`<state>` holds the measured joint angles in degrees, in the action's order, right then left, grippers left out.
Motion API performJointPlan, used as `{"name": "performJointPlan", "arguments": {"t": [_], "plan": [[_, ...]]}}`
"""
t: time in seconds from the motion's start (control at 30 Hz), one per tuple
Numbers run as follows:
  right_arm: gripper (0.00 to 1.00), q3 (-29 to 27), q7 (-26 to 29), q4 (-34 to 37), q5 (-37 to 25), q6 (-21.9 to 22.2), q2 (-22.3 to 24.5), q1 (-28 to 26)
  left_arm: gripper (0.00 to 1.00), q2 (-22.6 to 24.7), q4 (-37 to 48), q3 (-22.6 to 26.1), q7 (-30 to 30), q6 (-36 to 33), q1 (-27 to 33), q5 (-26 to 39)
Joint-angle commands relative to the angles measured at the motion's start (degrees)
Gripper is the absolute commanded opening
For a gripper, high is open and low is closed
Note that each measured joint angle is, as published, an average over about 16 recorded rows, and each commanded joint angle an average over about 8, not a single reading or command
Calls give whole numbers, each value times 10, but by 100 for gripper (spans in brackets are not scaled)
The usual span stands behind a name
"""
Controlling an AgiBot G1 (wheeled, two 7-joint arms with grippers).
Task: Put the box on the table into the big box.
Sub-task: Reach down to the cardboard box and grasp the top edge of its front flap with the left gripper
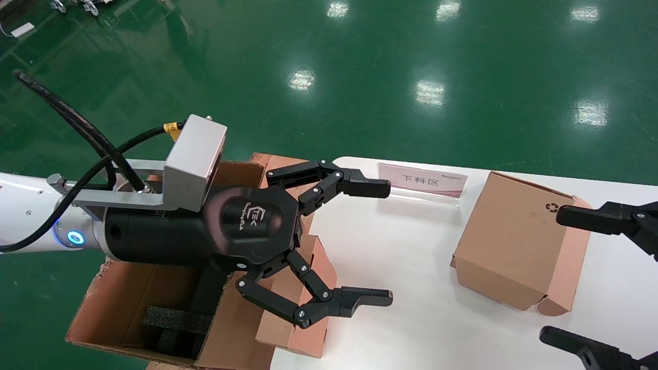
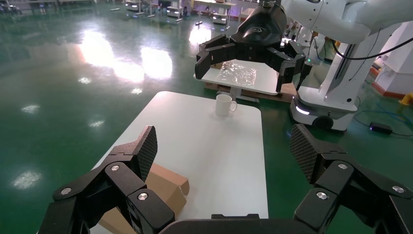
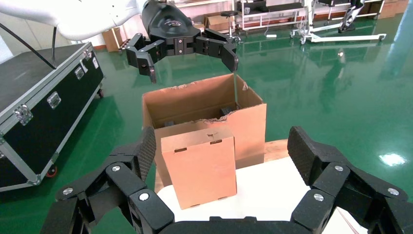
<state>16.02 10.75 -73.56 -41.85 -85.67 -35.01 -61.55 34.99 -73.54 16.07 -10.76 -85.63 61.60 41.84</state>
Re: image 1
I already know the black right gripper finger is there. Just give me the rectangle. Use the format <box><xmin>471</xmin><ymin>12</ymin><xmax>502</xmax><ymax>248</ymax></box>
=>
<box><xmin>556</xmin><ymin>201</ymin><xmax>658</xmax><ymax>263</ymax></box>
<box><xmin>540</xmin><ymin>326</ymin><xmax>658</xmax><ymax>370</ymax></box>

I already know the acrylic sign with Chinese text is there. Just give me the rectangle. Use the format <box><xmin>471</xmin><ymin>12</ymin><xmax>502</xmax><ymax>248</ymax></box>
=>
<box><xmin>377</xmin><ymin>162</ymin><xmax>468</xmax><ymax>209</ymax></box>

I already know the black foam block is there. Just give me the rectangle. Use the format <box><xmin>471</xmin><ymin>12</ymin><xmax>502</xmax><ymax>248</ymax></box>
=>
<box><xmin>141</xmin><ymin>306</ymin><xmax>214</xmax><ymax>360</ymax></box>

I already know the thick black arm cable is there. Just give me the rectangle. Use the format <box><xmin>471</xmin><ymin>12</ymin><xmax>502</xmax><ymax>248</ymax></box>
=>
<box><xmin>13</xmin><ymin>68</ymin><xmax>152</xmax><ymax>193</ymax></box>

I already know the wooden board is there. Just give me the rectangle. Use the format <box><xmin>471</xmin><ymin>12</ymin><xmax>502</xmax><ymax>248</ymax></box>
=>
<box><xmin>147</xmin><ymin>153</ymin><xmax>330</xmax><ymax>370</ymax></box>

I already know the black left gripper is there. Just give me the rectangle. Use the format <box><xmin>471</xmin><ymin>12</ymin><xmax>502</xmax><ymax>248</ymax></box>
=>
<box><xmin>102</xmin><ymin>185</ymin><xmax>302</xmax><ymax>279</ymax></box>

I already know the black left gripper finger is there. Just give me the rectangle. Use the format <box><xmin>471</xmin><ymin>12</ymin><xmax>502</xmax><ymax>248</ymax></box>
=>
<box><xmin>235</xmin><ymin>250</ymin><xmax>394</xmax><ymax>330</ymax></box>
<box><xmin>266</xmin><ymin>159</ymin><xmax>392</xmax><ymax>216</ymax></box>

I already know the small cardboard box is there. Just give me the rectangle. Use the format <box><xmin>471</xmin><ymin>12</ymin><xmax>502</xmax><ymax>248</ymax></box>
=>
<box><xmin>255</xmin><ymin>235</ymin><xmax>338</xmax><ymax>359</ymax></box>

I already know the cardboard box with recycling mark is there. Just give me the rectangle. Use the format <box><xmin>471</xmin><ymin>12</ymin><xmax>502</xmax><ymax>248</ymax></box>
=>
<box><xmin>451</xmin><ymin>171</ymin><xmax>592</xmax><ymax>317</ymax></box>

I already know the black camera cable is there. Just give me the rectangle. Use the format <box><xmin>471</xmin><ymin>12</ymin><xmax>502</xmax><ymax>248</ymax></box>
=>
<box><xmin>0</xmin><ymin>121</ymin><xmax>185</xmax><ymax>253</ymax></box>

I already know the big open cardboard box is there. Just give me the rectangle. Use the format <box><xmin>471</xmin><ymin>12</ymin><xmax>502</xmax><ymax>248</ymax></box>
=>
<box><xmin>66</xmin><ymin>160</ymin><xmax>309</xmax><ymax>370</ymax></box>

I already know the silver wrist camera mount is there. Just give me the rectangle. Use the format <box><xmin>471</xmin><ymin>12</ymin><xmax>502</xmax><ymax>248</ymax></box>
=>
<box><xmin>46</xmin><ymin>114</ymin><xmax>228</xmax><ymax>212</ymax></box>

